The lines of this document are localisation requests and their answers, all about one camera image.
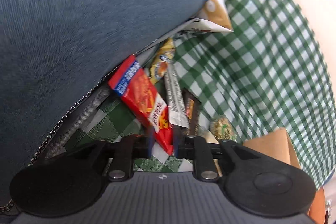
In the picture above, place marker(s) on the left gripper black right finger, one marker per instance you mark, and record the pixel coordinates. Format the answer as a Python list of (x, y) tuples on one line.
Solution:
[(195, 148)]

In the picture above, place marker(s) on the orange cushion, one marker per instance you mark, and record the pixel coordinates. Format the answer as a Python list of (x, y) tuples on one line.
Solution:
[(317, 211)]

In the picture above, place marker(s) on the yellow candy packet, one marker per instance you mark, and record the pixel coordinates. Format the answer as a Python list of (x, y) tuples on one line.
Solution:
[(162, 60)]

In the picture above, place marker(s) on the white rice bar packet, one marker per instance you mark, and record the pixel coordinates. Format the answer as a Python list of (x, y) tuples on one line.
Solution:
[(209, 137)]

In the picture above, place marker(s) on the round green rice cracker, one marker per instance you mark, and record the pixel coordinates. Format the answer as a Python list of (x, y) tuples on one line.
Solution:
[(221, 128)]

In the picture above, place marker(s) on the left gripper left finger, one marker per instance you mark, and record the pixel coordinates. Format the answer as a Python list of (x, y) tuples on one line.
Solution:
[(129, 148)]

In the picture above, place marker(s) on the blue sofa armrest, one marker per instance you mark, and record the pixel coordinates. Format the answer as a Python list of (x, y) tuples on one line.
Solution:
[(54, 52)]

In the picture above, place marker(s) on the silver snack bar wrapper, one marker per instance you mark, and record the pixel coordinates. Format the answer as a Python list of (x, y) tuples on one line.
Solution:
[(176, 106)]

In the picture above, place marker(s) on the dark brown chocolate packet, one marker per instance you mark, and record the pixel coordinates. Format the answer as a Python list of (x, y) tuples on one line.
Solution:
[(192, 107)]

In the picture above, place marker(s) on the white printed paper bag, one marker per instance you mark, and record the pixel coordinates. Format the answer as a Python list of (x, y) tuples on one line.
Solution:
[(213, 17)]

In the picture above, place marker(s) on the green checkered cloth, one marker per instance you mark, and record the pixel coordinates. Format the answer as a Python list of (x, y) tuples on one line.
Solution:
[(268, 73)]

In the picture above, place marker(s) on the brown cardboard box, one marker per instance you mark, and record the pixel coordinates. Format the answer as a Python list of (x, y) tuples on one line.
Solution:
[(277, 145)]

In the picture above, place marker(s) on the red spicy snack packet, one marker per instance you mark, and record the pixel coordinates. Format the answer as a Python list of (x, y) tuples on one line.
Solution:
[(133, 86)]

